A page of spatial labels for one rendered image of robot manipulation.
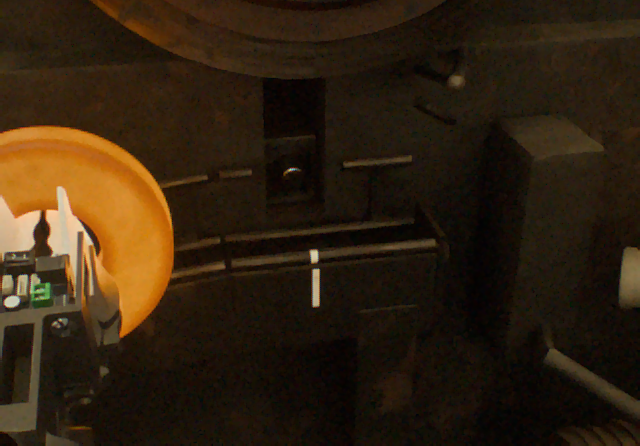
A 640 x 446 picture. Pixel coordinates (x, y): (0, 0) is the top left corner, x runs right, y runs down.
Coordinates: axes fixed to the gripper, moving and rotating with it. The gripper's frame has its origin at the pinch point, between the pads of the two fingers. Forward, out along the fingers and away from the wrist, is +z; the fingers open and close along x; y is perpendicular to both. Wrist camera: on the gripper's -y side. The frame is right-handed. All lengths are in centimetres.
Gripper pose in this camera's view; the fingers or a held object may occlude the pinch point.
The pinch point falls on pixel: (46, 220)
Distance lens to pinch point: 53.0
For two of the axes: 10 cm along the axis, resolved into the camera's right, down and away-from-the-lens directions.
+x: -9.8, 1.0, -1.7
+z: -1.9, -6.8, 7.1
